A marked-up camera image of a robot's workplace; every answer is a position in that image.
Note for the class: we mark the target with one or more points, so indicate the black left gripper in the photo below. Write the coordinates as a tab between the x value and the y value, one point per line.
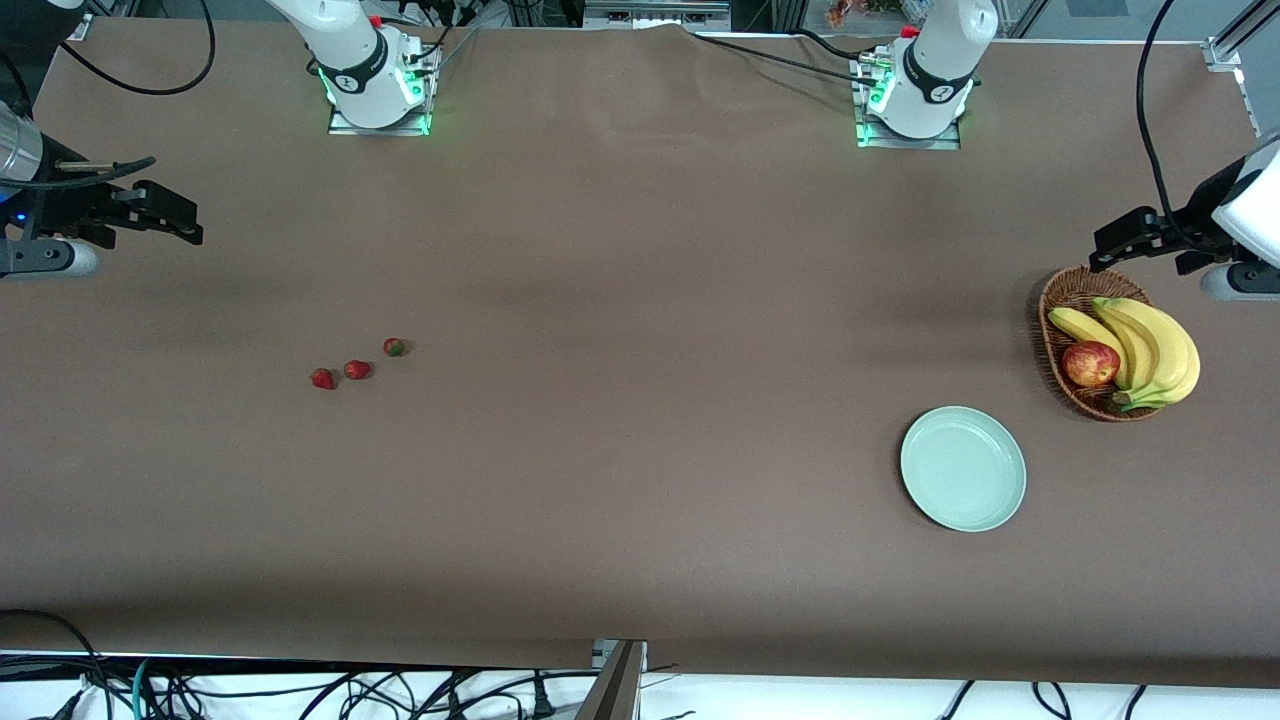
1197	221

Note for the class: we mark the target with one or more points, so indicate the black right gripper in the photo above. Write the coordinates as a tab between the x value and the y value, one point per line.
62	205

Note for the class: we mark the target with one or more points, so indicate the red strawberry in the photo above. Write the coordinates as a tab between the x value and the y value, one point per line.
322	378
357	369

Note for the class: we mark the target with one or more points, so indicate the strawberry with green leaves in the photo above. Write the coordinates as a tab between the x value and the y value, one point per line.
394	347

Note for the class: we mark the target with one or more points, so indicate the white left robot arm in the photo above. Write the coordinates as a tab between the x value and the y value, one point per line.
940	60

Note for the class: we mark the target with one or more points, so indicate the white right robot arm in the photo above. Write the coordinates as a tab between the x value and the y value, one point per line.
350	60

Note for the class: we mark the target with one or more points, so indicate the light green plate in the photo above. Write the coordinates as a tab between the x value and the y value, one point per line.
963	468

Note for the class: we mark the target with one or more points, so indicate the brown wicker basket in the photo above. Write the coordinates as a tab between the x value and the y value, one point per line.
1075	290

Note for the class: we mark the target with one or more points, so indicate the small yellow banana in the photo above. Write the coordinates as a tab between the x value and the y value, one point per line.
1080	325

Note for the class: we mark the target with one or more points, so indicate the large yellow banana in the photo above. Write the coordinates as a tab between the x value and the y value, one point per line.
1175	350

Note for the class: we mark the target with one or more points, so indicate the red apple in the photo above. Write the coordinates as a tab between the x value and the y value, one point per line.
1090	363

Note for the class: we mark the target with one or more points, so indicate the grey metal box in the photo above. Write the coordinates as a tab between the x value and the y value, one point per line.
655	15

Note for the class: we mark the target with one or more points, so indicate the brown table cover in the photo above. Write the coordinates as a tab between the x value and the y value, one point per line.
640	500

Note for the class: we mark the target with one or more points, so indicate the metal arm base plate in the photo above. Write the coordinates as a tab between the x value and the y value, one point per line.
345	125
875	140

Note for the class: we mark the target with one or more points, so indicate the aluminium post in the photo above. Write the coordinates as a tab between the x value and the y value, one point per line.
615	690

